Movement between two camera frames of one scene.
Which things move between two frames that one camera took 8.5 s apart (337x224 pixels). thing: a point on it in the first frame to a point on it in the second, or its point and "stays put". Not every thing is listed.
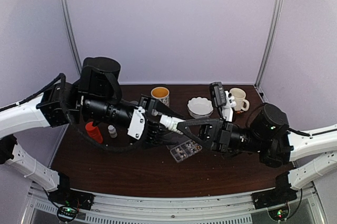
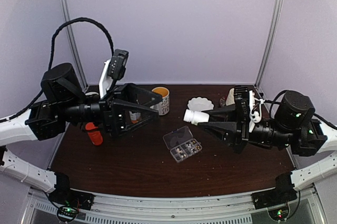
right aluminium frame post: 275,30 stays put
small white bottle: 171,123 to 195,117
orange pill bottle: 95,132 stays put
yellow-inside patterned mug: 161,94 stays put
